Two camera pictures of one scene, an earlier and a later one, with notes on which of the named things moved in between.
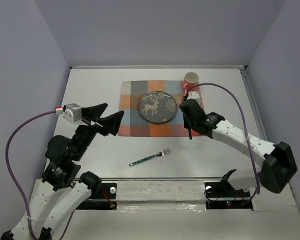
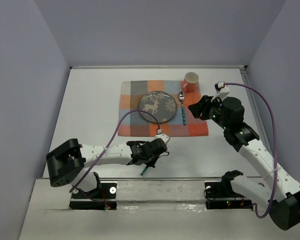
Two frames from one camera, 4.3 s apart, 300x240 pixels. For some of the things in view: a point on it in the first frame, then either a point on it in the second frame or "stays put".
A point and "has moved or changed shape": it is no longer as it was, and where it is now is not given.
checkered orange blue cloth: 131,122 stays put
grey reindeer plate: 158,107 stays put
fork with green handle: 163,153 has moved or changed shape
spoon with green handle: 190,133 to 181,97
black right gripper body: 188,121 to 203,110
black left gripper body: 93,123 to 152,155
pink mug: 191,80 stays put
